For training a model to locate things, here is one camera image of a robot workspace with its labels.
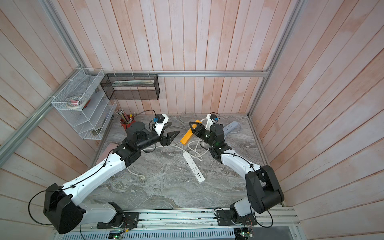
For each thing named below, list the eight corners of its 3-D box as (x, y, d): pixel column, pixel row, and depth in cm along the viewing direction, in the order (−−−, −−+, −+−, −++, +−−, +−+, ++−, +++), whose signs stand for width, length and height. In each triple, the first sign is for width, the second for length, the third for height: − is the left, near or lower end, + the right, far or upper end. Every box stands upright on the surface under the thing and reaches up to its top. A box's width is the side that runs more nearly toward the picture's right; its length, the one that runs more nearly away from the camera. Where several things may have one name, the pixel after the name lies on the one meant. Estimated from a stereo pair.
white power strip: (199, 184, 86) (199, 183, 85) (182, 154, 99) (182, 153, 97) (205, 180, 88) (205, 179, 86) (188, 152, 100) (188, 150, 99)
